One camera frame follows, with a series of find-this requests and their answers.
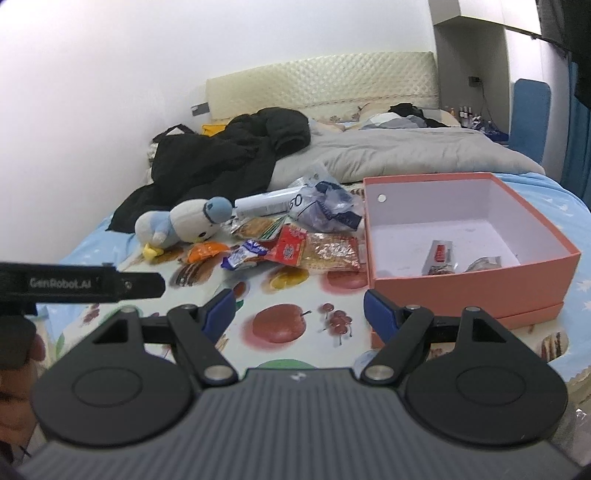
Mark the clear plastic bag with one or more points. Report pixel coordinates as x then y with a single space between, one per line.
323 203

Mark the blue white plush penguin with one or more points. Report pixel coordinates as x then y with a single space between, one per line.
184 221

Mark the blue white candy wrapper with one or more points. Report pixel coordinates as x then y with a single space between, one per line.
244 253

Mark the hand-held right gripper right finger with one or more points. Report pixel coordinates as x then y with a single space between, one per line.
376 308

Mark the green snack packet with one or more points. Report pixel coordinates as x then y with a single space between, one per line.
277 230

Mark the yellow cloth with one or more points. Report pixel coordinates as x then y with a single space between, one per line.
214 129

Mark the white tube packet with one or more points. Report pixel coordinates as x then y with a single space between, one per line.
263 203

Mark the blue curtain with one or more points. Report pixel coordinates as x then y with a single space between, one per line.
577 138

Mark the pink cardboard box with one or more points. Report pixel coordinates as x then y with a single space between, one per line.
461 288

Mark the black jacket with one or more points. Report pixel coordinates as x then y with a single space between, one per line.
207 157

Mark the grey wall socket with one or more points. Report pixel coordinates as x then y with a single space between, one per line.
201 109

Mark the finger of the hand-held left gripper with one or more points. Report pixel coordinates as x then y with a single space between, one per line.
145 286

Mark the red label clear snack packet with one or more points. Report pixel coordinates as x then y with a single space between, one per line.
323 251

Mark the brown clear snack packet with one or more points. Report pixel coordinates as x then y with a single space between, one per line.
253 227

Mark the person's left hand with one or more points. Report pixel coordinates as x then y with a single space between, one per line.
16 406

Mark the cream quilted headboard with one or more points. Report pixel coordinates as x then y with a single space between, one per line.
323 78

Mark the blue padded chair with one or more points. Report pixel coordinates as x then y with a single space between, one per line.
531 120

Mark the clear wrapped snack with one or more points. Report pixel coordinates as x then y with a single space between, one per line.
482 264

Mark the black wall charger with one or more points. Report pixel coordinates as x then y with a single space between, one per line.
474 81

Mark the row of small bottles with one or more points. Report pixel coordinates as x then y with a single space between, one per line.
464 115

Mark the small red label packet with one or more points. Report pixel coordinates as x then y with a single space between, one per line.
438 256

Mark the grey duvet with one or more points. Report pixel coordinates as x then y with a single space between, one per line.
392 152

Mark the fruit print bed sheet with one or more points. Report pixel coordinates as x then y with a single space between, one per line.
277 325

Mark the orange snack packet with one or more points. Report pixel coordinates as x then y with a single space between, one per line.
205 251

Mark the pile of clothes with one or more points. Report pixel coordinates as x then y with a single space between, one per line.
406 117

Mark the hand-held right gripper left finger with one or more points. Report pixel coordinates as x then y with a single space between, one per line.
222 308

